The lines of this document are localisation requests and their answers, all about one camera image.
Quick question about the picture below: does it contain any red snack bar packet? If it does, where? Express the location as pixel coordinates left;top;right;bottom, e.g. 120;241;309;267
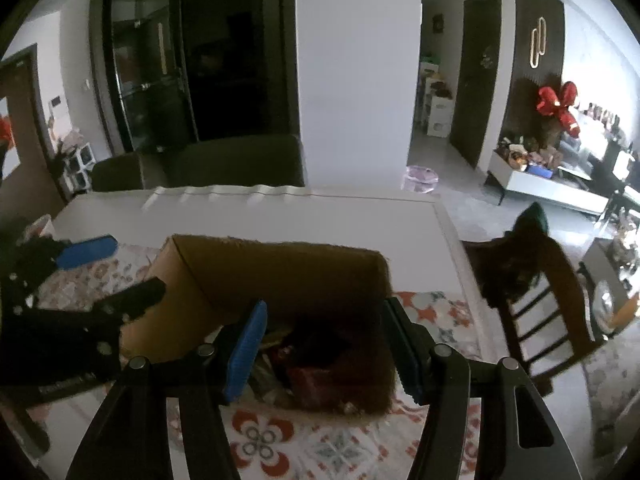
288;367;348;412

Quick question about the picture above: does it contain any patterned tile table mat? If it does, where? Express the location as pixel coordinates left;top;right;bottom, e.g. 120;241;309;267
29;244;484;480

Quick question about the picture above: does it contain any dark upholstered chair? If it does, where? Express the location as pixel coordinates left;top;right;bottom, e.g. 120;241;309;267
90;134;306;193

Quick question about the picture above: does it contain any red balloon bow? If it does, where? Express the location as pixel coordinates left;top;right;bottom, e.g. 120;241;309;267
536;81;580;139

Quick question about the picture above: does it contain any white low cabinet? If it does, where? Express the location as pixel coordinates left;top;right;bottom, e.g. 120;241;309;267
487;153;608;216

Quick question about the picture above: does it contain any dark wooden chair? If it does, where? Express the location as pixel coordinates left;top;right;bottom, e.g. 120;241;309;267
463;202;604;396

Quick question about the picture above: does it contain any brown cardboard box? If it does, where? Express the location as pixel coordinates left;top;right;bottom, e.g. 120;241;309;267
122;235;395;417

